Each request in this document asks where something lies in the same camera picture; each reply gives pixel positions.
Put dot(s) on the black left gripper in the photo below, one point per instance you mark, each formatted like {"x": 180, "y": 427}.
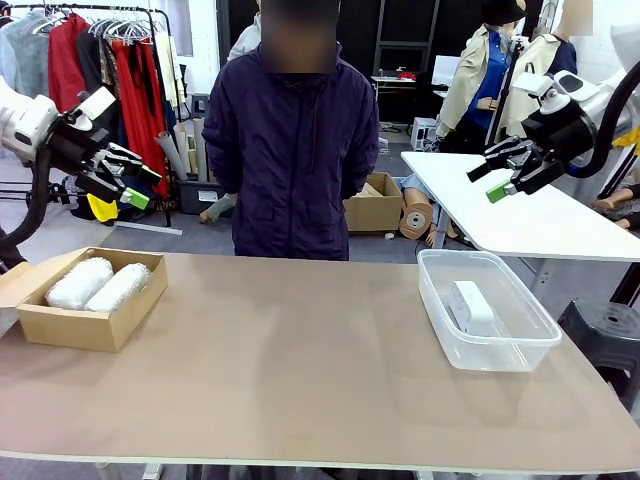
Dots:
{"x": 75, "y": 145}

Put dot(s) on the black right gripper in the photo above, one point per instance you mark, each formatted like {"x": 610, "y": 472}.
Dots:
{"x": 562, "y": 132}

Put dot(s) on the bubble-wrapped white clock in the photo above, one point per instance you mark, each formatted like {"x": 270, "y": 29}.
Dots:
{"x": 120, "y": 290}
{"x": 77, "y": 287}

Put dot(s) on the small white box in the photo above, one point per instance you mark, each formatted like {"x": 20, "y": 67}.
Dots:
{"x": 472, "y": 305}

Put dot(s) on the yellow fabric item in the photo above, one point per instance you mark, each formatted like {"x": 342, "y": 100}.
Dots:
{"x": 102, "y": 210}

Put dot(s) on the slanted grey tube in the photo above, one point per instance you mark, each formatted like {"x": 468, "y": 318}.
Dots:
{"x": 172, "y": 157}

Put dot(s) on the white side table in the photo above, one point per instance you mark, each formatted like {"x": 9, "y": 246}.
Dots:
{"x": 525, "y": 230}

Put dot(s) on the beige cardboard tube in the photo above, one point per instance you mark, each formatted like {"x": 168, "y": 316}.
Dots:
{"x": 182, "y": 145}

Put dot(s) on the long red dress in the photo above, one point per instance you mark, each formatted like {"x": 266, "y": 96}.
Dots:
{"x": 142, "y": 100}

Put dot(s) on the grey plastic crate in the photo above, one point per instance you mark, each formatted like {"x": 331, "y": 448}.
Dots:
{"x": 190, "y": 200}

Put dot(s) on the tall grey tube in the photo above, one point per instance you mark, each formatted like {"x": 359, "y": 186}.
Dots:
{"x": 199, "y": 150}

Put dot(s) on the white computer case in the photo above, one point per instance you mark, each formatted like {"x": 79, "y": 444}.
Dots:
{"x": 424, "y": 132}

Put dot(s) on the mannequin in beige trench coat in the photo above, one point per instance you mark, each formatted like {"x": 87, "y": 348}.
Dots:
{"x": 475, "y": 65}

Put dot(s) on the grey plastic stool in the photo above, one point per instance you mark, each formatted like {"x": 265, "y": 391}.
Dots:
{"x": 201, "y": 105}

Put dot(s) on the mannequin limb grey sleeve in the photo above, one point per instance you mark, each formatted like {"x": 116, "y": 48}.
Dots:
{"x": 220, "y": 207}

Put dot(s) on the black hanging garment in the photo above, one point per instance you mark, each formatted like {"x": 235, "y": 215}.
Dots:
{"x": 92, "y": 65}

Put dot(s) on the bare mannequin lying down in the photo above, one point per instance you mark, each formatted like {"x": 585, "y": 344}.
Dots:
{"x": 620, "y": 207}

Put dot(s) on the brown paper spool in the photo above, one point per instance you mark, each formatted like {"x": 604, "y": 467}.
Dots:
{"x": 415, "y": 220}

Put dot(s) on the mannequin in cream top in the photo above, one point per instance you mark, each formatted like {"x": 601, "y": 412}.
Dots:
{"x": 540, "y": 55}

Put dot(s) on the cream hanging garment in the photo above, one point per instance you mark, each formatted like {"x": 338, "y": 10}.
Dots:
{"x": 162, "y": 70}

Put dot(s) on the red hanging jacket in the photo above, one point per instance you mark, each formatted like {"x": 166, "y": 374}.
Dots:
{"x": 67, "y": 65}

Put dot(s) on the white monitor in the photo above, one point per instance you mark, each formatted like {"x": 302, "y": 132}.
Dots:
{"x": 445, "y": 70}

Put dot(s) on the bystander's dark sleeve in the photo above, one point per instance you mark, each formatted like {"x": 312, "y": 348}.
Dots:
{"x": 10, "y": 262}

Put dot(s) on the grey fluffy coat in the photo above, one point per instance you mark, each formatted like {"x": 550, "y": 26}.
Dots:
{"x": 25, "y": 55}

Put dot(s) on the cardboard box on floor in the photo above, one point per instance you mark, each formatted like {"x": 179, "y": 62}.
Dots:
{"x": 370, "y": 215}

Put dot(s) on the open brown cardboard box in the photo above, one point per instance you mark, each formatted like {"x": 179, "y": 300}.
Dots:
{"x": 90, "y": 330}

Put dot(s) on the black clothes rack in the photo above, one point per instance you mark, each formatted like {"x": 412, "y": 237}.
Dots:
{"x": 60, "y": 6}

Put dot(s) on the person in purple jacket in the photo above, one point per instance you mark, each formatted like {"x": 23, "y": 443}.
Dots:
{"x": 295, "y": 150}

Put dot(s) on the black plastic stool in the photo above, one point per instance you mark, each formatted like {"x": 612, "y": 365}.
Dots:
{"x": 605, "y": 325}

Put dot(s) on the figure in grey hoodie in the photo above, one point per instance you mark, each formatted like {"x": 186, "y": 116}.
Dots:
{"x": 245, "y": 45}

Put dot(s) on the clear plastic container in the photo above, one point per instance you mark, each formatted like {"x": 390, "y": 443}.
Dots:
{"x": 495, "y": 352}

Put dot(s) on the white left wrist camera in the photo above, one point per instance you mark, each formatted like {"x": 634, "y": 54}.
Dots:
{"x": 97, "y": 105}

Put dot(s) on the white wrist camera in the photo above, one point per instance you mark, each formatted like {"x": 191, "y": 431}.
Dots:
{"x": 532, "y": 84}
{"x": 97, "y": 105}

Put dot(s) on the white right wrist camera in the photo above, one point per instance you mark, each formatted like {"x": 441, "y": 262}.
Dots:
{"x": 532, "y": 84}

